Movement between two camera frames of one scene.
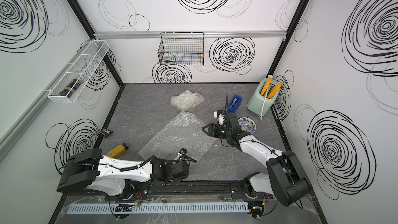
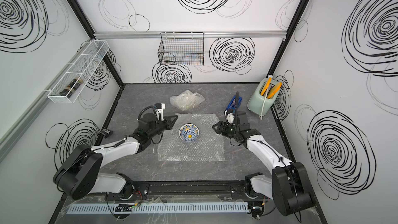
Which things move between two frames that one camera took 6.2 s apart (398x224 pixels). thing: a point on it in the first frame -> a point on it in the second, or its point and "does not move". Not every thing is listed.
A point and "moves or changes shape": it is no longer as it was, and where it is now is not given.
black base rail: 235,190 does not move
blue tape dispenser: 235,104 does not move
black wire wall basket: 186,48 does not move
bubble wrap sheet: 185,130 moves or changes shape
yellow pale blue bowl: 186,100 does not move
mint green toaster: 255,103 does not move
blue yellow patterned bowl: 247,124 moves or changes shape
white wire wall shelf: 69,87 does not move
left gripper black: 171,163 -> 169,124
